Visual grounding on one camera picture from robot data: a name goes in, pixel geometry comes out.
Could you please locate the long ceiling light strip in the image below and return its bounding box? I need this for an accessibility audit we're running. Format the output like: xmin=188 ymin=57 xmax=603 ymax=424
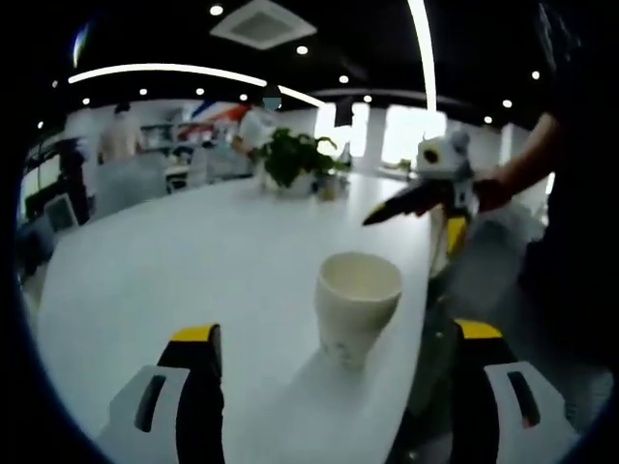
xmin=406 ymin=0 xmax=439 ymax=112

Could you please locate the black hanging screen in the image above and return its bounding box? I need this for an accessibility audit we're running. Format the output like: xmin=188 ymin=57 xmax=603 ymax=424
xmin=334 ymin=99 xmax=354 ymax=128

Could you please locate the white paper cup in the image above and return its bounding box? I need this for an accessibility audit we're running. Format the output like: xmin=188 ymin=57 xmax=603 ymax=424
xmin=313 ymin=250 xmax=403 ymax=371

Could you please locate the grey chair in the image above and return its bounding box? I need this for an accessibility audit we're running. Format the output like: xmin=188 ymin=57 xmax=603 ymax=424
xmin=94 ymin=157 xmax=168 ymax=218
xmin=425 ymin=202 xmax=550 ymax=339

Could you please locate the curved ceiling light strip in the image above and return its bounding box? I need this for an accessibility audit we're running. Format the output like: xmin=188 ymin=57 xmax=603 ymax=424
xmin=67 ymin=62 xmax=325 ymax=108

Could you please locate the person's right hand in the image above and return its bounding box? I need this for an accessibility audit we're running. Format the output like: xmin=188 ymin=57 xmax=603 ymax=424
xmin=472 ymin=167 xmax=514 ymax=215

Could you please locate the ceiling air conditioner vent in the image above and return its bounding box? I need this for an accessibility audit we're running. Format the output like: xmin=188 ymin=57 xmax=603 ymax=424
xmin=209 ymin=0 xmax=318 ymax=51

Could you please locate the red blue wall banner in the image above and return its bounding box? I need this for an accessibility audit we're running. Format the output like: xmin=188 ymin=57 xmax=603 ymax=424
xmin=176 ymin=100 xmax=252 ymax=139

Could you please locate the small grey container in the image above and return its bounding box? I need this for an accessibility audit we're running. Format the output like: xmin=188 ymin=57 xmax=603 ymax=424
xmin=314 ymin=173 xmax=340 ymax=202

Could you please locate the person's dark clothing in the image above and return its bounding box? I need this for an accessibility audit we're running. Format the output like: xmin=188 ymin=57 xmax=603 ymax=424
xmin=516 ymin=0 xmax=619 ymax=368

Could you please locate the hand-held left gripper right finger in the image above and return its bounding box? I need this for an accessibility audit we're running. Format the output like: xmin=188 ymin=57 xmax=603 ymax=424
xmin=447 ymin=317 xmax=581 ymax=464

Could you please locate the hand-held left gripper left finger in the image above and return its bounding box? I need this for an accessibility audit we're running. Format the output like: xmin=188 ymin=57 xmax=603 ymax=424
xmin=99 ymin=322 xmax=226 ymax=464

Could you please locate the green potted plant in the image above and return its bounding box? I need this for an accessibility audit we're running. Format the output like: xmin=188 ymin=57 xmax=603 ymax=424
xmin=255 ymin=126 xmax=349 ymax=197

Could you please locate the white table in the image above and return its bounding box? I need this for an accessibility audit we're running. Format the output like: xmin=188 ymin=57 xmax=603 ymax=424
xmin=36 ymin=172 xmax=446 ymax=464

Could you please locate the grey computer monitor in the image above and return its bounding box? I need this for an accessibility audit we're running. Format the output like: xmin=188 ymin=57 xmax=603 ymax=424
xmin=43 ymin=192 xmax=78 ymax=233

